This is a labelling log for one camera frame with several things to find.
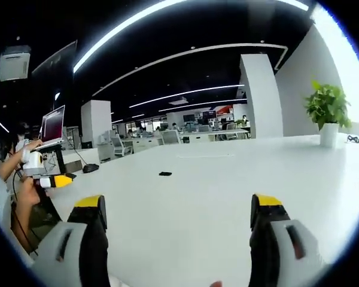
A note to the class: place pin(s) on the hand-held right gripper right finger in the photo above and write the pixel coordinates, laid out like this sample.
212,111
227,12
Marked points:
278,245

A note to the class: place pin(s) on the open silver laptop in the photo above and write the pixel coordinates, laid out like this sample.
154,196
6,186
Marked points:
52,125

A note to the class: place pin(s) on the white ceiling air conditioner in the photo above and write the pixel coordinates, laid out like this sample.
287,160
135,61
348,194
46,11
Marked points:
15,62

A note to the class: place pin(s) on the person's left hand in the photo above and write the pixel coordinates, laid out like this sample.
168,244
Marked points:
28,194

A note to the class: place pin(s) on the person's right hand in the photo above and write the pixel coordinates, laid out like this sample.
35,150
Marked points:
217,284

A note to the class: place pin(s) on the black rounded desk device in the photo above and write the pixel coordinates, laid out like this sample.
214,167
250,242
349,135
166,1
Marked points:
91,168

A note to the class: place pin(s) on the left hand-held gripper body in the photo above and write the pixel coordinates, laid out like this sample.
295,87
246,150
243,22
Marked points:
33,164

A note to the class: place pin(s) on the long ceiling light strip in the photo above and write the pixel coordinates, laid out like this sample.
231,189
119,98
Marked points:
294,4
122,30

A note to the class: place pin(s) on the green potted plant white pot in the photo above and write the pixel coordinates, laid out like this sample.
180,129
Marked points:
327,104

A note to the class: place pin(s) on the white office chair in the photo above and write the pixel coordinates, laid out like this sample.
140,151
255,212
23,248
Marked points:
170,137
121,146

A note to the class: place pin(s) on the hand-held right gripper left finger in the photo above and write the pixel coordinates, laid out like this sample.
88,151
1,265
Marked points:
71,245

